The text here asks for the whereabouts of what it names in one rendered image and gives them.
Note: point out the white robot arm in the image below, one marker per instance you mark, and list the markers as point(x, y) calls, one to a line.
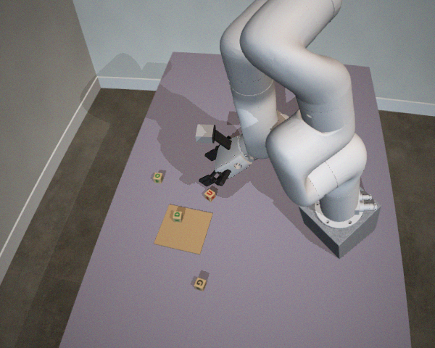
point(304, 146)

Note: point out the tan flat mat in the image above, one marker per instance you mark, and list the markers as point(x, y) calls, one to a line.
point(187, 236)

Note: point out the beige letter block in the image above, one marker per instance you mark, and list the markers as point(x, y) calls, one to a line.
point(158, 177)
point(177, 216)
point(200, 284)
point(209, 195)

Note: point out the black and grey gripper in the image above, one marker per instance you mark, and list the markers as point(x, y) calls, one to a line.
point(229, 162)

